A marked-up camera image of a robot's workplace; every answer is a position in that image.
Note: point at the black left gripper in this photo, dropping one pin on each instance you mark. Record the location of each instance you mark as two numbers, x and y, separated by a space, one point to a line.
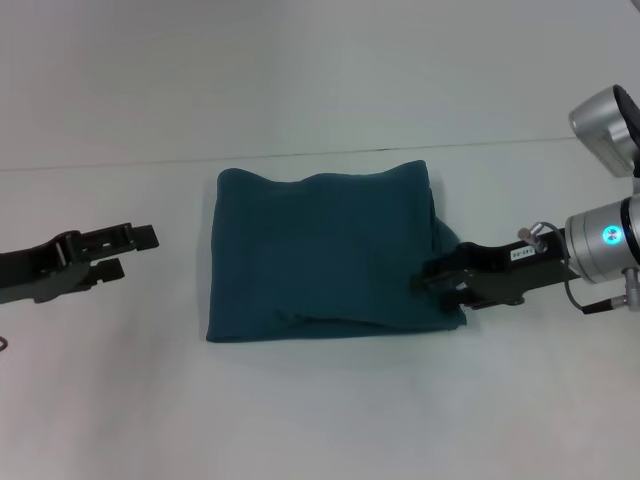
35 272

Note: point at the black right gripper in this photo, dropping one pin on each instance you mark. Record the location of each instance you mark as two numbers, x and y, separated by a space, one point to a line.
515 270

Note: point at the teal t-shirt with FREE print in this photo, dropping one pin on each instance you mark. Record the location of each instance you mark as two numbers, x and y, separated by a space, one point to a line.
325 250

